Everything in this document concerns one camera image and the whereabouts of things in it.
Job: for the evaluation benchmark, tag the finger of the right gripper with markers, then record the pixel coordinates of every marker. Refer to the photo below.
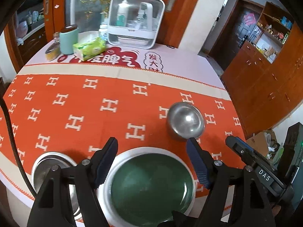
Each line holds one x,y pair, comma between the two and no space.
241,148

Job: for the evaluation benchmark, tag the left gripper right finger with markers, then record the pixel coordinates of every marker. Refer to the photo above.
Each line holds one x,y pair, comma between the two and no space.
214,175

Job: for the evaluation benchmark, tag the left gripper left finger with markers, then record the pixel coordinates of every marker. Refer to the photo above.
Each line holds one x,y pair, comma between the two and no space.
89,176

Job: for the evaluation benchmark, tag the large steel bowl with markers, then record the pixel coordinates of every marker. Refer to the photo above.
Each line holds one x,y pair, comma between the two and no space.
41,167

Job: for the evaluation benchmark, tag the white disposable plate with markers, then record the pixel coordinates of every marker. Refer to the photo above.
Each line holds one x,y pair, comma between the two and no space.
104,189

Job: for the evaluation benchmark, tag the green ceramic plate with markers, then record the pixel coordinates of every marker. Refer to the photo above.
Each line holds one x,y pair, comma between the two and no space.
146,189

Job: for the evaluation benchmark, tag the small steel bowl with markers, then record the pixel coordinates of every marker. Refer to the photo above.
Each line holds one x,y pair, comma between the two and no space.
185,121

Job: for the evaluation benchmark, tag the cardboard box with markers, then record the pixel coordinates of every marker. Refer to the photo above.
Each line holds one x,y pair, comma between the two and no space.
265,143

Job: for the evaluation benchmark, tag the orange H-pattern blanket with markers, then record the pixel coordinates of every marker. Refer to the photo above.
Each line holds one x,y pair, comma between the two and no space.
74,108

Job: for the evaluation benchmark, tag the wooden cabinet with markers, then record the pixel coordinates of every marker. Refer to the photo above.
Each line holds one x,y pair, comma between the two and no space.
266,85

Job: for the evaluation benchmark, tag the pink printed tablecloth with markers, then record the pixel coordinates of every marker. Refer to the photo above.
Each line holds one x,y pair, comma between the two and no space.
162,59

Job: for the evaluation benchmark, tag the yellow glass jar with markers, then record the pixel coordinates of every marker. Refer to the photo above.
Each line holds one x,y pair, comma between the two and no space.
54,50

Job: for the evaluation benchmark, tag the green tissue pack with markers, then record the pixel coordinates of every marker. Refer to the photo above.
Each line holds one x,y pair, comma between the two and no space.
88,46

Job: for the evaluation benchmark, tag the teal ceramic canister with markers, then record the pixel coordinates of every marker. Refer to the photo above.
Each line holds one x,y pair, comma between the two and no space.
68,37

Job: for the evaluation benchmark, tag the white clear cosmetics case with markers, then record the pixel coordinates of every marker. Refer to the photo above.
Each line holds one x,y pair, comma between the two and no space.
134,23

